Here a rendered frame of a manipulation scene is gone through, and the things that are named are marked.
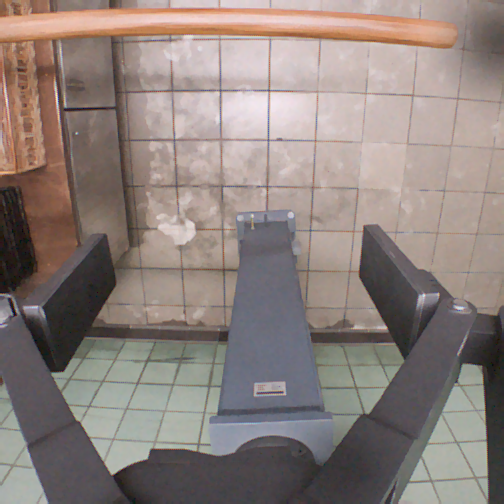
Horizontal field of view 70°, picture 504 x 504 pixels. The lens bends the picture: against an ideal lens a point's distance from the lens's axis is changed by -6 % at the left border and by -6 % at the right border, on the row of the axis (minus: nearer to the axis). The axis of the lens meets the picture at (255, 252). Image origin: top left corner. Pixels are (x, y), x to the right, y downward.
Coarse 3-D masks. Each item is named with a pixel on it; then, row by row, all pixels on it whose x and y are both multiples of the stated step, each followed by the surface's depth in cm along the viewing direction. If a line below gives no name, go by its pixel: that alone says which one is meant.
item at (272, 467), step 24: (168, 456) 8; (192, 456) 8; (216, 456) 8; (240, 456) 8; (264, 456) 8; (288, 456) 8; (120, 480) 7; (144, 480) 7; (168, 480) 7; (192, 480) 7; (216, 480) 7; (240, 480) 7; (264, 480) 7; (288, 480) 7
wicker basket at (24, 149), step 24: (0, 0) 79; (24, 0) 88; (0, 48) 82; (24, 48) 91; (0, 72) 97; (24, 72) 97; (0, 96) 99; (24, 96) 100; (0, 120) 102; (24, 120) 102; (0, 144) 105; (24, 144) 95; (0, 168) 97; (24, 168) 96
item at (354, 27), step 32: (0, 32) 40; (32, 32) 40; (64, 32) 40; (96, 32) 41; (128, 32) 41; (160, 32) 41; (192, 32) 41; (224, 32) 41; (256, 32) 41; (288, 32) 41; (320, 32) 40; (352, 32) 40; (384, 32) 40; (416, 32) 40; (448, 32) 40
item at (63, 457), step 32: (0, 320) 12; (0, 352) 11; (32, 352) 11; (32, 384) 9; (32, 416) 8; (64, 416) 9; (32, 448) 7; (64, 448) 7; (64, 480) 6; (96, 480) 7
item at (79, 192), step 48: (48, 0) 91; (96, 0) 121; (48, 48) 96; (96, 48) 125; (48, 96) 100; (96, 96) 128; (48, 144) 105; (96, 144) 130; (48, 192) 110; (96, 192) 131; (48, 240) 116
